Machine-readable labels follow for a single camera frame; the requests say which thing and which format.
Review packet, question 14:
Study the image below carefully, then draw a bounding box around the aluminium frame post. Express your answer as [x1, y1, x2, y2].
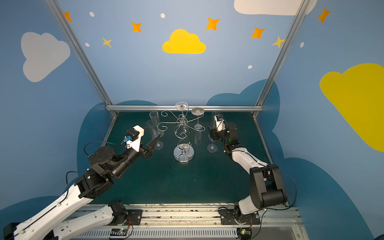
[45, 0, 113, 105]
[255, 0, 312, 112]

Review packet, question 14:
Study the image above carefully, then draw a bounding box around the chrome wire wine glass rack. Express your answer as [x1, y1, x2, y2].
[158, 111, 206, 164]

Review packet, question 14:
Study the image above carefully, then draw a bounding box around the aluminium frame back rail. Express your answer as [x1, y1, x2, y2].
[106, 105, 263, 112]

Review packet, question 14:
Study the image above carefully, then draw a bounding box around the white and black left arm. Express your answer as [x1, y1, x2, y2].
[3, 137, 159, 240]

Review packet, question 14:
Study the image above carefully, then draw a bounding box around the clear champagne flute front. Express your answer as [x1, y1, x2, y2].
[211, 111, 221, 122]

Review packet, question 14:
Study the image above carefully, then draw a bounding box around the clear champagne flute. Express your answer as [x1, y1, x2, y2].
[211, 111, 221, 122]
[207, 134, 218, 153]
[146, 120, 164, 151]
[175, 102, 189, 120]
[191, 108, 205, 131]
[149, 111, 164, 137]

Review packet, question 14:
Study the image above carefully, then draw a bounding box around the aluminium frame right post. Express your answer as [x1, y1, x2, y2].
[255, 0, 312, 112]

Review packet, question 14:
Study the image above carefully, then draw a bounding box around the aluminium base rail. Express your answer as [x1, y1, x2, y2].
[67, 203, 309, 240]

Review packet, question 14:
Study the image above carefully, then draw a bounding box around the aluminium frame left post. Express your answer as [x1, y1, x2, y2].
[45, 0, 113, 105]

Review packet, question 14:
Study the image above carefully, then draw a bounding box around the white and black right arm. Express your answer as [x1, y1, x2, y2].
[210, 119, 298, 217]

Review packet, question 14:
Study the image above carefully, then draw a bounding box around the small circuit board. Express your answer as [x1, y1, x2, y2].
[109, 228, 132, 240]
[237, 228, 252, 240]

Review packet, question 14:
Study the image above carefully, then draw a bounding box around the small circuit board left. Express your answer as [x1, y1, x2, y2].
[109, 228, 132, 240]

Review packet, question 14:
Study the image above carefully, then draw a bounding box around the small circuit board right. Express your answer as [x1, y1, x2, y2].
[237, 228, 252, 240]

